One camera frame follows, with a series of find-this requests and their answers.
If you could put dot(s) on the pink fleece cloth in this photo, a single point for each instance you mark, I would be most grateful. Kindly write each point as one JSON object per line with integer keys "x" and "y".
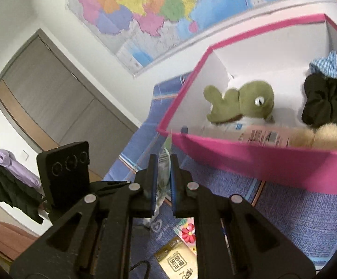
{"x": 2, "y": 238}

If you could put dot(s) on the beige plush toy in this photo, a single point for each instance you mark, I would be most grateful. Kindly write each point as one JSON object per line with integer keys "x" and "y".
{"x": 328, "y": 136}

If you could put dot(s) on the colourful wall map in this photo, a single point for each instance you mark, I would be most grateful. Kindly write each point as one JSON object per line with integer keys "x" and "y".
{"x": 156, "y": 5}

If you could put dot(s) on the black pleated garment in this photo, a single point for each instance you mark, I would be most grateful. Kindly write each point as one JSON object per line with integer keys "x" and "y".
{"x": 8, "y": 186}

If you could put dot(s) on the floral tissue packet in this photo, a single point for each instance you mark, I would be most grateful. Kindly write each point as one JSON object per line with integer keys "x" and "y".
{"x": 187, "y": 232}

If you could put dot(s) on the pink cardboard box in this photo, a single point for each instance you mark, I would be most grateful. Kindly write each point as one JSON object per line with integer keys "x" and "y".
{"x": 244, "y": 162}

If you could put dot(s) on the black cloth scrunchie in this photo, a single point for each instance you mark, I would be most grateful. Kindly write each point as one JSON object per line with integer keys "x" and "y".
{"x": 325, "y": 101}

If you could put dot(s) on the white wall switch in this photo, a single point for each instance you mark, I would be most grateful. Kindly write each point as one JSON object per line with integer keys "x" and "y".
{"x": 26, "y": 155}

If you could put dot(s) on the green plush toy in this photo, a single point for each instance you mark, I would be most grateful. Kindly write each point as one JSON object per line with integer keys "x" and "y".
{"x": 244, "y": 96}

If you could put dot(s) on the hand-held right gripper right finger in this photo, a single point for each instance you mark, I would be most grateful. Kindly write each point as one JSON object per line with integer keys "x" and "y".
{"x": 174, "y": 180}

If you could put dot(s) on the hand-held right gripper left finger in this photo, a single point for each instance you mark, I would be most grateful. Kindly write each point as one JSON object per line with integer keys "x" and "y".
{"x": 154, "y": 177}

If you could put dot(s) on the grey door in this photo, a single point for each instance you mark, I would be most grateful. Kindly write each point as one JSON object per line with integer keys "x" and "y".
{"x": 55, "y": 93}

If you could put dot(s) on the yellow tissue packet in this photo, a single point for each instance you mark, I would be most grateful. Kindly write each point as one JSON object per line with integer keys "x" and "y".
{"x": 177, "y": 263}

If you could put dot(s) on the clear plastic wipes packet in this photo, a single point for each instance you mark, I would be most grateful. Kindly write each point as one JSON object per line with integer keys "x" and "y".
{"x": 162, "y": 180}

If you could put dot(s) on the pink spout pouch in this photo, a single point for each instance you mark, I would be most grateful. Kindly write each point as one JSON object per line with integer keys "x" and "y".
{"x": 261, "y": 135}

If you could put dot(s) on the purple cloth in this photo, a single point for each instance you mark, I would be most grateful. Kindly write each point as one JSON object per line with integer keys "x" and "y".
{"x": 20, "y": 171}

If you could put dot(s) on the blue checkered scrunchie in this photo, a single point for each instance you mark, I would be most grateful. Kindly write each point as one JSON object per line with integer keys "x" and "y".
{"x": 326, "y": 65}

